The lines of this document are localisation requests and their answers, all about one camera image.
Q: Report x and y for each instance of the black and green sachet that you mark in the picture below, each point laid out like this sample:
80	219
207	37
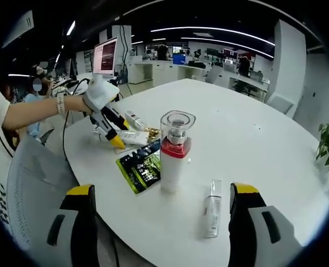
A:
142	169

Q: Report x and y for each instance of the white ceiling air conditioner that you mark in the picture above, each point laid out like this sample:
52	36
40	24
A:
18	27

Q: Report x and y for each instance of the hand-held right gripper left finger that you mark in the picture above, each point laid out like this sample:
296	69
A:
80	236

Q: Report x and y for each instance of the slim clear-capped skincare spray bottle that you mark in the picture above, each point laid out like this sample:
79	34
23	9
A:
213	214

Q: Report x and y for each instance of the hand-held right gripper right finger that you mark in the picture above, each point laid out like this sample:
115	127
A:
242	236

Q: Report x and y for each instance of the computer monitor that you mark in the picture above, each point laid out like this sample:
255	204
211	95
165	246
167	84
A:
105	57

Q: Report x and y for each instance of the white gold-capped skincare tube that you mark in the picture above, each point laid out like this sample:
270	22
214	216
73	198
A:
133	137

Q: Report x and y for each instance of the small white skincare bottle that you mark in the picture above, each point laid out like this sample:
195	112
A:
135	119

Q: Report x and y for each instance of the large white red-collared skincare bottle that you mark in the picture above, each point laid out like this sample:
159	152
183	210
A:
171	169

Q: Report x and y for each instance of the blue box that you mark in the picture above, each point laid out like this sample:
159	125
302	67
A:
181	59

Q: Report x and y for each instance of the white wristwatch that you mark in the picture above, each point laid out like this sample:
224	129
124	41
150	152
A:
61	104

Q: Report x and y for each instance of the white monitor desk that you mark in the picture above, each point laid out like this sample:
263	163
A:
75	82

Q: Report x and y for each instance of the person's left hand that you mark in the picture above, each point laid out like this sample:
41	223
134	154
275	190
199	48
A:
75	104

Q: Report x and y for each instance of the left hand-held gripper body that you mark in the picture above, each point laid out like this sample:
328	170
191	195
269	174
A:
100	93

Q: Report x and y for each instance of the white mesh office chair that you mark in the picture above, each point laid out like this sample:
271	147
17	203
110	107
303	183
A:
36	194

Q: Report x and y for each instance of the long ceiling light strip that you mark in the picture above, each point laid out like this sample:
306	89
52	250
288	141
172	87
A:
225	41
208	29

